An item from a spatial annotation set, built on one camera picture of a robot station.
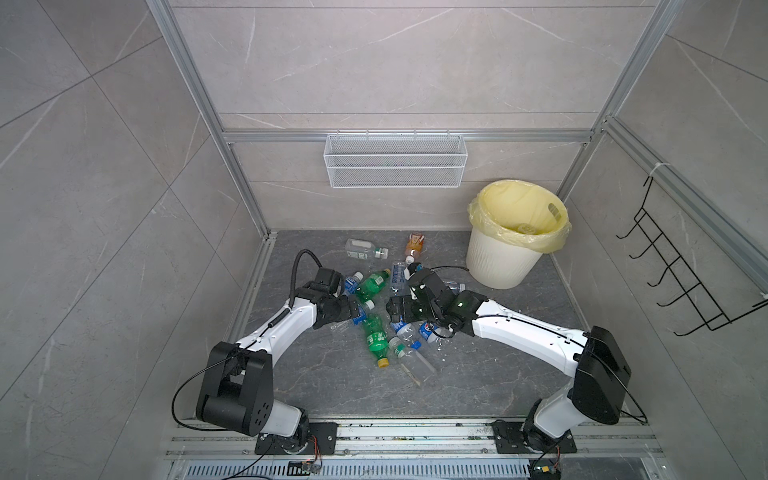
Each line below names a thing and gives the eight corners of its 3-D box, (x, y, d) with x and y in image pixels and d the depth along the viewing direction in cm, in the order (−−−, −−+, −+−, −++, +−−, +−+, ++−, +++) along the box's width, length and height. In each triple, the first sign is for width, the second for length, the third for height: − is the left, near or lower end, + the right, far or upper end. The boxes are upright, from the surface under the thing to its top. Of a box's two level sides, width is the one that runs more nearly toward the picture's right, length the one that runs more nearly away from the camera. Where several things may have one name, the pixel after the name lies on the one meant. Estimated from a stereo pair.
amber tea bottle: (404, 255, 114) (404, 245, 110) (409, 240, 119) (409, 231, 114) (418, 258, 113) (419, 249, 109) (422, 244, 118) (424, 234, 113)
